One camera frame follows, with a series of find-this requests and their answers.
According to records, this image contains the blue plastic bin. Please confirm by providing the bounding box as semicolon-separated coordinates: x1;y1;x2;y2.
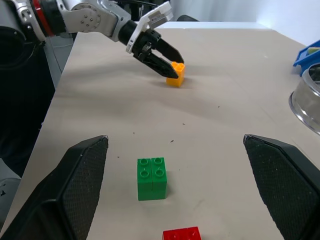
292;39;320;76

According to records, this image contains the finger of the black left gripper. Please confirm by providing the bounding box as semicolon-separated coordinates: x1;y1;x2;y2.
142;49;180;80
155;37;186;64

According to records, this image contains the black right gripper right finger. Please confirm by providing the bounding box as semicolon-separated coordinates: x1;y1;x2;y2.
243;133;320;240

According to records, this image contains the dark chair back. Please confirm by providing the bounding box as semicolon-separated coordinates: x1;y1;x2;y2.
176;14;200;23

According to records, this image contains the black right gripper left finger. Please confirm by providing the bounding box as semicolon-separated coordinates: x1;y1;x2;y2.
0;135;110;240

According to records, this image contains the red toy brick cube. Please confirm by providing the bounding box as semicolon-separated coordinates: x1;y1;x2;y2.
162;226;203;240

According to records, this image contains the metal bowl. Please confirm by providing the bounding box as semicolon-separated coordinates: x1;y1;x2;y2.
288;63;320;137

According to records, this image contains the black robot torso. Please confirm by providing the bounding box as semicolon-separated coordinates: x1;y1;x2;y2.
0;24;63;176

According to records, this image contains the orange toy brick cube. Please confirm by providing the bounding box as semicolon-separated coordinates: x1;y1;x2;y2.
166;61;186;89

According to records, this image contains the green toy brick cube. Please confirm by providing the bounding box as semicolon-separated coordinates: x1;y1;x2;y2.
136;156;168;202

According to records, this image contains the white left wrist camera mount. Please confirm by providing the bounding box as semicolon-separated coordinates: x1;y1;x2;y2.
125;1;174;54

